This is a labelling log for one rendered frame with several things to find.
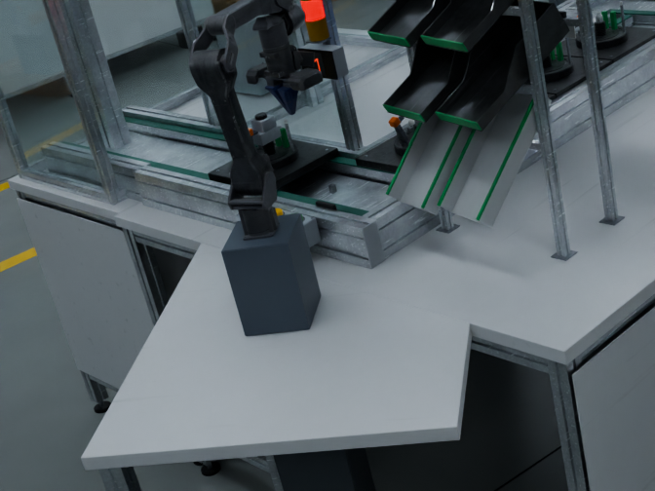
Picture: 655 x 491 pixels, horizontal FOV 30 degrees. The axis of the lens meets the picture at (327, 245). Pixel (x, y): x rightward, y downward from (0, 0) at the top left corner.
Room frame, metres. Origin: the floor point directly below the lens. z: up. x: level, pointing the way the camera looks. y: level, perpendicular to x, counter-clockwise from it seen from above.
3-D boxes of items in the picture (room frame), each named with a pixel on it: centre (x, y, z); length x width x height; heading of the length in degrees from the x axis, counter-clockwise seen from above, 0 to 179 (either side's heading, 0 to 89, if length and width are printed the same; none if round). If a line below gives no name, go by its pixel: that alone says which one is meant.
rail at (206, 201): (2.76, 0.17, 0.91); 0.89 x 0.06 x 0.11; 37
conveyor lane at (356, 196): (2.89, 0.04, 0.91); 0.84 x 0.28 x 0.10; 37
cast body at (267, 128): (2.91, 0.08, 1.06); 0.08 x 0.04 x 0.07; 128
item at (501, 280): (2.90, -0.47, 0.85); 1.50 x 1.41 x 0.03; 37
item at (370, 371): (2.26, 0.08, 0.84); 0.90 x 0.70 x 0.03; 164
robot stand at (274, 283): (2.27, 0.12, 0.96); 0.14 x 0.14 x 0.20; 74
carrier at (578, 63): (3.06, -0.67, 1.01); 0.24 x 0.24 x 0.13; 37
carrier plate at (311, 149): (2.90, 0.08, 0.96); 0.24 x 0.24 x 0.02; 37
